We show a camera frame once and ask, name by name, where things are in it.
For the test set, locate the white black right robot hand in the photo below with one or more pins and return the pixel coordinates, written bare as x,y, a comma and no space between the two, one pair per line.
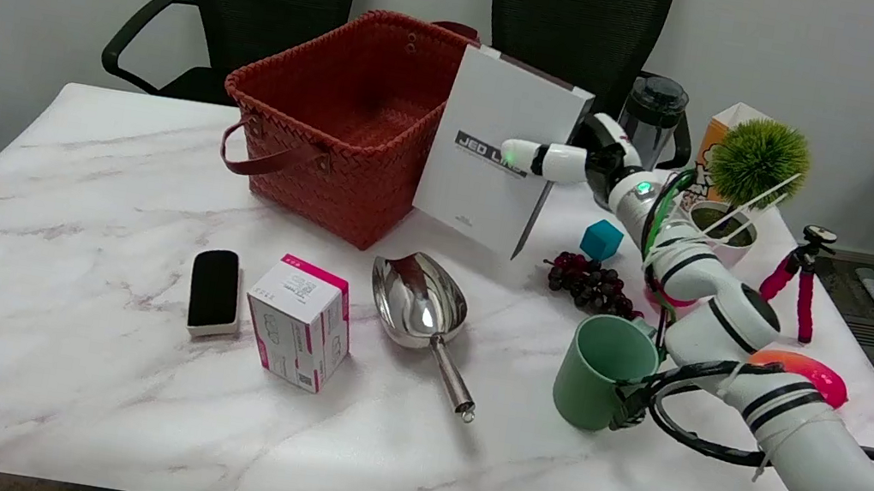
611,155

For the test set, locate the white book box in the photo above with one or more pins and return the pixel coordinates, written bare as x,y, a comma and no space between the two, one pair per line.
494,150

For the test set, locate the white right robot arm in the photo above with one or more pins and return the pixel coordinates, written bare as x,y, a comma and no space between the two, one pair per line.
822,450

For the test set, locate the red woven basket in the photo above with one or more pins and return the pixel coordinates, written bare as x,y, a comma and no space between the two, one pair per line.
348,146

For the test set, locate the dark blender jar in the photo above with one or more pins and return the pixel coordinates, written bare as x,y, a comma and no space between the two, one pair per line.
652,113

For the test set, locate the teal cube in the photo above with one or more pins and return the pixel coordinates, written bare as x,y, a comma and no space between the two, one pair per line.
601,241

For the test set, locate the orange white carton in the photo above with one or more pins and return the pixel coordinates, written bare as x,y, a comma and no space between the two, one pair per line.
717,140

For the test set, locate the purple grape bunch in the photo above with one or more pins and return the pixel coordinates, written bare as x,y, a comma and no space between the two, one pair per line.
591,284

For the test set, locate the green ball plant white pot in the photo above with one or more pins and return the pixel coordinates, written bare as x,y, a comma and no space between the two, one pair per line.
757,159

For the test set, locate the green mug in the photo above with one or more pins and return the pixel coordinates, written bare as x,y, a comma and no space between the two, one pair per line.
595,377

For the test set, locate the red flexible mini tripod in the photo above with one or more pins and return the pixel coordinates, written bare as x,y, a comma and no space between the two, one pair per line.
807,288

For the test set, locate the shiny metal scoop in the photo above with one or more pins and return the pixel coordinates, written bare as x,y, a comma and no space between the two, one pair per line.
420,299

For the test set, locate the pink orange curved dish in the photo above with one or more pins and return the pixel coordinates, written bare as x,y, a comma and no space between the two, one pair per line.
820,376

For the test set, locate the pink white cardboard box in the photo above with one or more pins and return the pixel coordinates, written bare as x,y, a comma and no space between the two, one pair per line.
300,320

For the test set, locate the black whiteboard eraser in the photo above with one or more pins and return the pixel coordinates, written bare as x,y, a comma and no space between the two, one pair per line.
214,290

